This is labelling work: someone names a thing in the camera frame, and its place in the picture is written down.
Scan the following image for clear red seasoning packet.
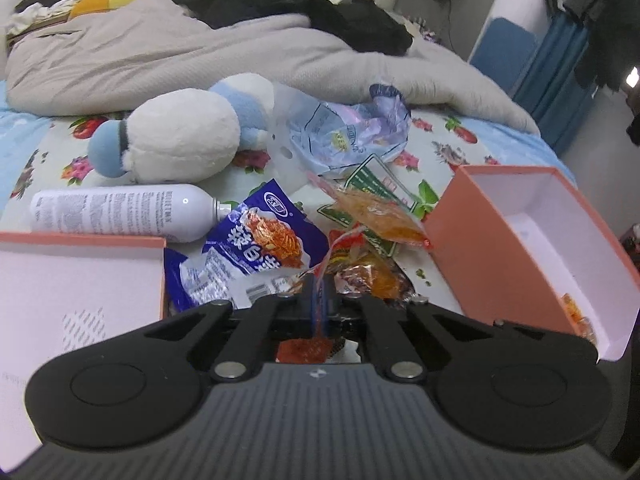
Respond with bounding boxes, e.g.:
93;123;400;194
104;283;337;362
275;227;368;365

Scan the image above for dark hanging clothes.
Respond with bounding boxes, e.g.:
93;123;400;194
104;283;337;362
565;0;640;91

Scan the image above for blue noodle snack bag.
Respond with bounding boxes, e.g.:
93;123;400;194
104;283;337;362
164;179;331;313

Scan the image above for deep orange cardboard box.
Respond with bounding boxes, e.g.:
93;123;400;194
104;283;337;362
424;164;640;363

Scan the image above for clear blue plastic bag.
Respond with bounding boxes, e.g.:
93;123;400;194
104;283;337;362
267;82;413;181

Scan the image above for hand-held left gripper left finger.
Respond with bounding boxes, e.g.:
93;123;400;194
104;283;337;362
142;274;322;383

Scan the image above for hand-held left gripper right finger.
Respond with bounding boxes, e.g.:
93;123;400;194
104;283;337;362
324;276;506;382

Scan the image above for grey duvet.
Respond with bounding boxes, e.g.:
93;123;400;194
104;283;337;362
5;0;541;136

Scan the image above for black clothes heap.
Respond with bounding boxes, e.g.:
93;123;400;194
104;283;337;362
167;0;415;56

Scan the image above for shallow orange box lid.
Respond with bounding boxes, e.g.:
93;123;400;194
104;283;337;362
0;231;167;476

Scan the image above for blue curtain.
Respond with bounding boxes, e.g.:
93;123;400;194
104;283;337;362
512;12;598;153

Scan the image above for small orange snack packet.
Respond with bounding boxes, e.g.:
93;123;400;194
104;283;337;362
327;232;417;307

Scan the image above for clear orange spicy strip packet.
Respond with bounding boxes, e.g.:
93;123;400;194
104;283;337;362
306;171;436;252

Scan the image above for white spray bottle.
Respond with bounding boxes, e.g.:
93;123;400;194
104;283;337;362
30;183;233;244

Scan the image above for blue padded chair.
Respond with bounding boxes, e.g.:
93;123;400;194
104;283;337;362
470;17;538;96

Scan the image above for heap of folded clothes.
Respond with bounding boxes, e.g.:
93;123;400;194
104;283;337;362
5;0;78;36

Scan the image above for white and blue plush toy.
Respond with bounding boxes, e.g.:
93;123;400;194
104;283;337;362
87;72;276;185

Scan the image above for green white snack bag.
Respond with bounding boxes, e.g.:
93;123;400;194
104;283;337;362
319;152;437;257

